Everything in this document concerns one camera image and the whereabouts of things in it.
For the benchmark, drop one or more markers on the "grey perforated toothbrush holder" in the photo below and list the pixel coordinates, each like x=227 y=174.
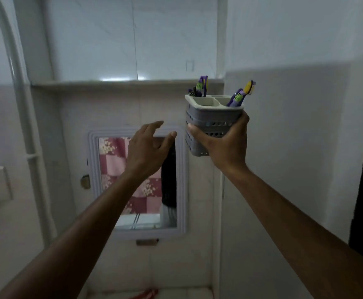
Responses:
x=208 y=119

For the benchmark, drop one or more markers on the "person's right thumb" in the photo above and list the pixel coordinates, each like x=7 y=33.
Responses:
x=242 y=122

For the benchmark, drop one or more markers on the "white framed wall mirror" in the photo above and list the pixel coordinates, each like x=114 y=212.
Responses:
x=181 y=183

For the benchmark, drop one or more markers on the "person's left forearm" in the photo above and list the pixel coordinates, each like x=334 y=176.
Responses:
x=81 y=233

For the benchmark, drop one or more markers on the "person's right hand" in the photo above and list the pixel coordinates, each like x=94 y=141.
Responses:
x=228 y=149

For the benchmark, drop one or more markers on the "stone wall shelf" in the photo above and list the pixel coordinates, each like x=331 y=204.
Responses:
x=106 y=83

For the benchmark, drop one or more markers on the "person's right forearm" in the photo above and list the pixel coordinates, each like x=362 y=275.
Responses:
x=293 y=227

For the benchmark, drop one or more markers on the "dark purple toothbrush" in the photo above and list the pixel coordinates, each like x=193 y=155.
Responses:
x=191 y=92

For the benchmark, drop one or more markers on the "metal bracket under mirror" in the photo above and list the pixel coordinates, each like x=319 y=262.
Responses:
x=147 y=242

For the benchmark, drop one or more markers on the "person's left hand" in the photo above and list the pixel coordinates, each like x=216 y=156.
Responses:
x=144 y=155

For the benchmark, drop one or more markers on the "yellow purple toothbrush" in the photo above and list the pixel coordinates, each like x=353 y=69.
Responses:
x=249 y=87

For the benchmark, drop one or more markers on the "purple toothbrush with green bristles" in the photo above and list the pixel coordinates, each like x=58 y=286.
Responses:
x=236 y=98

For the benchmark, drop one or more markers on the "person's left thumb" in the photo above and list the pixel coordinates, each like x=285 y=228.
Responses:
x=168 y=140

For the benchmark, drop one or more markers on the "white wall pipe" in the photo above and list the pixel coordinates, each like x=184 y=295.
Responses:
x=22 y=105

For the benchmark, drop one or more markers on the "purple green bristle toothbrush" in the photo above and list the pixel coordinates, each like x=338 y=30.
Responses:
x=202 y=85

